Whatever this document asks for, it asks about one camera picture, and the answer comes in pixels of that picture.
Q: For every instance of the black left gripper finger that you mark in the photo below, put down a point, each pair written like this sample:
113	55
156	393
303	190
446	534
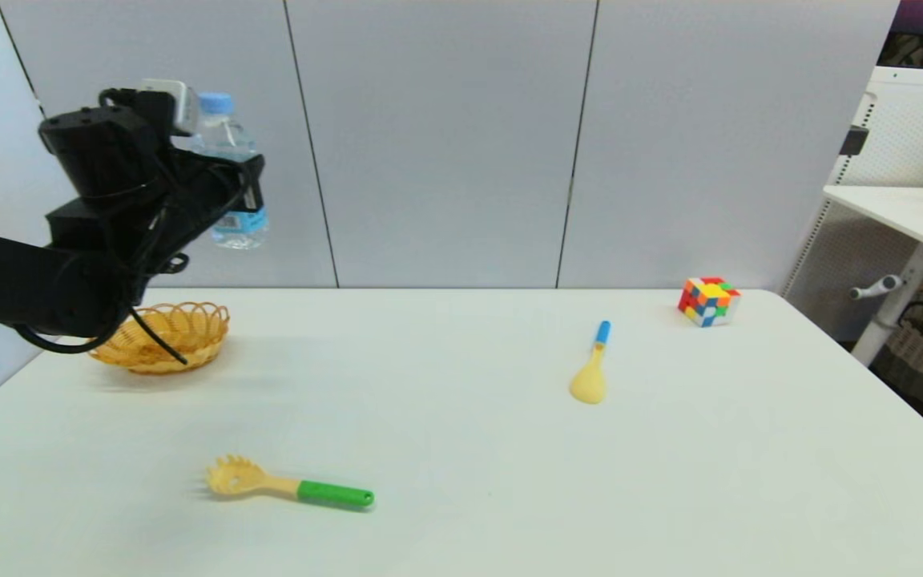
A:
245	184

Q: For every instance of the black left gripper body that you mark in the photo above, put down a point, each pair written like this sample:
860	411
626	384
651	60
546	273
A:
197	192

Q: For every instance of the clear blue-capped water bottle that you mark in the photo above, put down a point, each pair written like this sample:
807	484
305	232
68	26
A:
225	132

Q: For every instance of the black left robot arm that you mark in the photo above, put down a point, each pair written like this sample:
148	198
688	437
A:
13	280

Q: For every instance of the orange woven wicker basket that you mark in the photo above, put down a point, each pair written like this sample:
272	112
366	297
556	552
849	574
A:
189	336

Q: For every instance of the multicoloured puzzle cube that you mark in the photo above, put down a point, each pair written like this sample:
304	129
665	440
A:
707	303

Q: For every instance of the black clip on pegboard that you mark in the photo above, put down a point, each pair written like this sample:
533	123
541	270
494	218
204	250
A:
851	143

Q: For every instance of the white side desk top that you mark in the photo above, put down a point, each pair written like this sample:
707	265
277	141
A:
902	210

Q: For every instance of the white side desk leg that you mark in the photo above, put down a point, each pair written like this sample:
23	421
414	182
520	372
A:
894	311

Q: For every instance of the white perforated pegboard panel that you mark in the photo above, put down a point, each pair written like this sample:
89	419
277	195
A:
910	136

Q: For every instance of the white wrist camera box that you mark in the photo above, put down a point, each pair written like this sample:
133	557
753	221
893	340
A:
177	102

